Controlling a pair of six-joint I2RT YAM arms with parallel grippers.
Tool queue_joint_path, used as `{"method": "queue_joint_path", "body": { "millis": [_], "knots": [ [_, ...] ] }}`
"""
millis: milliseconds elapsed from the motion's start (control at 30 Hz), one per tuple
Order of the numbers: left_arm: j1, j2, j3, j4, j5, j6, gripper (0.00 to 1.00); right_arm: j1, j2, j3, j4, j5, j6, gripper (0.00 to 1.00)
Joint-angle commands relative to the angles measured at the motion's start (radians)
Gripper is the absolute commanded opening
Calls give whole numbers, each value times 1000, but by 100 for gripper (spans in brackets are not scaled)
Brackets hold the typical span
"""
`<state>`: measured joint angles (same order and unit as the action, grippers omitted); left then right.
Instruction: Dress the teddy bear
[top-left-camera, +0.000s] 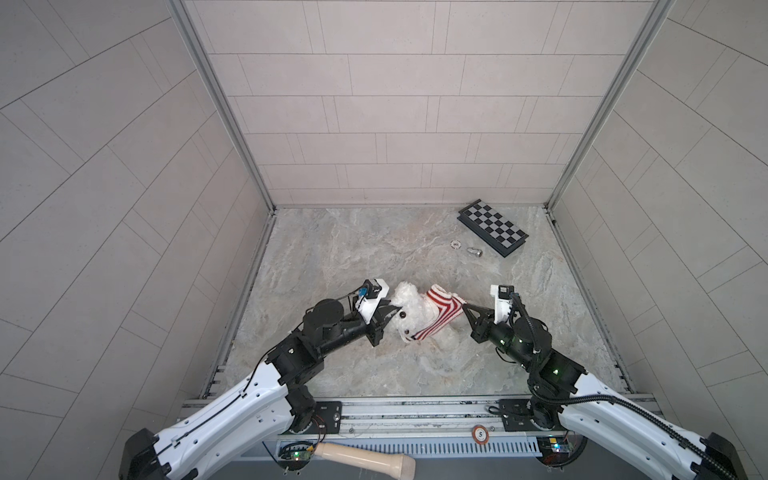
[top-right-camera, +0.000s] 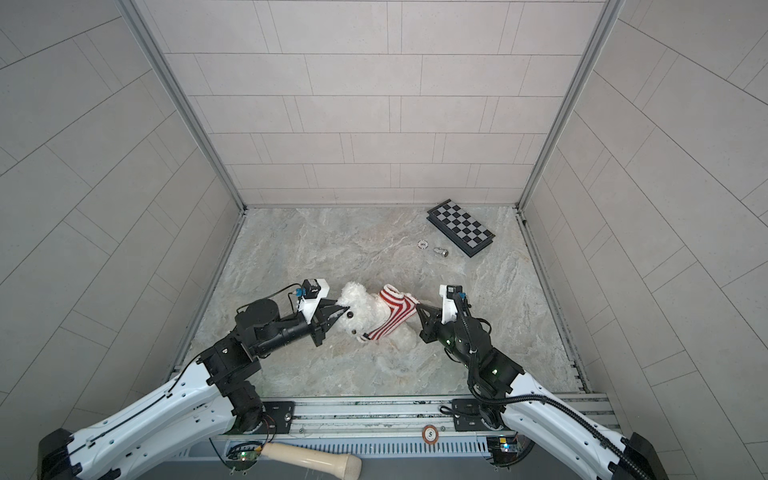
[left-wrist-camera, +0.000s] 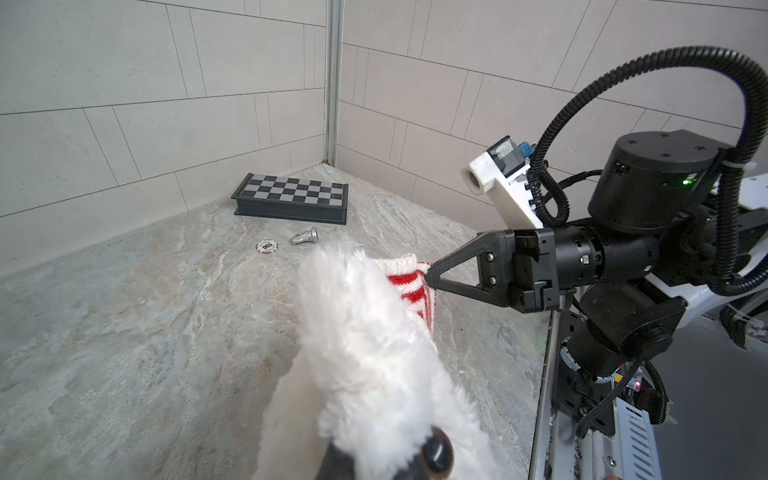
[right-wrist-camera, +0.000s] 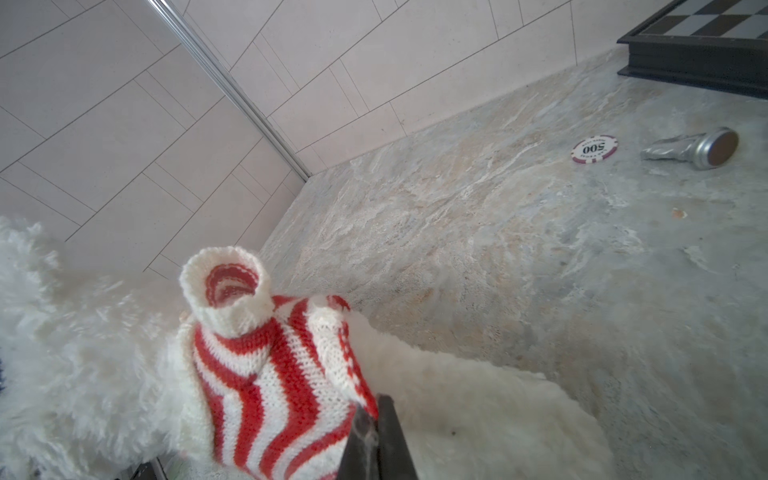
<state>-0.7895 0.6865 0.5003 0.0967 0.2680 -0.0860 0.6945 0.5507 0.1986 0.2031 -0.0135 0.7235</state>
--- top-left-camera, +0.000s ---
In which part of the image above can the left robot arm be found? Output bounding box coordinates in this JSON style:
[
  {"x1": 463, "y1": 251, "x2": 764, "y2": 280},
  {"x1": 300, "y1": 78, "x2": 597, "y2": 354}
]
[{"x1": 118, "y1": 298, "x2": 399, "y2": 479}]

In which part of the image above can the round red white sticker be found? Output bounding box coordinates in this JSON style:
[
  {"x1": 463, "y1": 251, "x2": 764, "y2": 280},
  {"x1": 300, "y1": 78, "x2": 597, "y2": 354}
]
[{"x1": 472, "y1": 425, "x2": 489, "y2": 445}]

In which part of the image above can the white teddy bear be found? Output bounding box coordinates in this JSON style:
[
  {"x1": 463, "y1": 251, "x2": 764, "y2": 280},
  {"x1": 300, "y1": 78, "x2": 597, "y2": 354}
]
[{"x1": 391, "y1": 281, "x2": 464, "y2": 350}]

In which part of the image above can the right green circuit board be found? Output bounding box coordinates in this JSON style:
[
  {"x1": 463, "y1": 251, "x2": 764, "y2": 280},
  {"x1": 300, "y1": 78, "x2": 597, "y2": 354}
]
[{"x1": 536, "y1": 436, "x2": 571, "y2": 466}]

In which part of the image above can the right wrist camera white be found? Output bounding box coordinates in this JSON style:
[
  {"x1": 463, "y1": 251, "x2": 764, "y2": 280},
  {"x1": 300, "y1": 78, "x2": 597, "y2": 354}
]
[{"x1": 490, "y1": 285, "x2": 515, "y2": 324}]

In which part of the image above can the black white checkerboard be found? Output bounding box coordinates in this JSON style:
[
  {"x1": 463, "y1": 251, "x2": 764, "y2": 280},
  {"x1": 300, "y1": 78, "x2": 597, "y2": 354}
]
[{"x1": 458, "y1": 199, "x2": 529, "y2": 258}]

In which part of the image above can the green circuit board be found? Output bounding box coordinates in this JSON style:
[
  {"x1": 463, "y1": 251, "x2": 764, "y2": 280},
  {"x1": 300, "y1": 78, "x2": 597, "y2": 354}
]
[
  {"x1": 536, "y1": 436, "x2": 571, "y2": 466},
  {"x1": 277, "y1": 441, "x2": 315, "y2": 471}
]

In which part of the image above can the red white striped sweater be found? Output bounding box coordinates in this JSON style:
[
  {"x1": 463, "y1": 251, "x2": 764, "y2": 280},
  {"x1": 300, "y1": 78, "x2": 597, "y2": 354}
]
[{"x1": 407, "y1": 284, "x2": 466, "y2": 341}]

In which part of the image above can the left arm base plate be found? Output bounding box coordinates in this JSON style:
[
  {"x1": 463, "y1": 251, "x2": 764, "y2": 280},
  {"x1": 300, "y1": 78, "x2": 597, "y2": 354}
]
[{"x1": 295, "y1": 401, "x2": 343, "y2": 436}]

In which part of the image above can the aluminium front rail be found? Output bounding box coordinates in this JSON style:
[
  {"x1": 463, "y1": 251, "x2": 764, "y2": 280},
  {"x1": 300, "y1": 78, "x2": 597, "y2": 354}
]
[{"x1": 234, "y1": 395, "x2": 582, "y2": 461}]

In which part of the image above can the beige wooden handle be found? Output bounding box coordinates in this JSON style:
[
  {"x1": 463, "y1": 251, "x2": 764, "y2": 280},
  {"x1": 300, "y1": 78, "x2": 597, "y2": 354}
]
[{"x1": 314, "y1": 442, "x2": 416, "y2": 480}]

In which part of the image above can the left green circuit board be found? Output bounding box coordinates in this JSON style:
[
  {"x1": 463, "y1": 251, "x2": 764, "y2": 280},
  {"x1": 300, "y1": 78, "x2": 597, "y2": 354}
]
[{"x1": 277, "y1": 441, "x2": 315, "y2": 471}]

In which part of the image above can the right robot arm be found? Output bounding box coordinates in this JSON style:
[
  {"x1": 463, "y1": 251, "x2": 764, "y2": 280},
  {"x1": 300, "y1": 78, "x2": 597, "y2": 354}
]
[{"x1": 463, "y1": 301, "x2": 747, "y2": 479}]

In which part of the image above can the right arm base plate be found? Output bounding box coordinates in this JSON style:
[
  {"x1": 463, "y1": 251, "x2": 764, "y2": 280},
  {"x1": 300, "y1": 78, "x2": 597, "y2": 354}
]
[{"x1": 497, "y1": 398, "x2": 555, "y2": 432}]

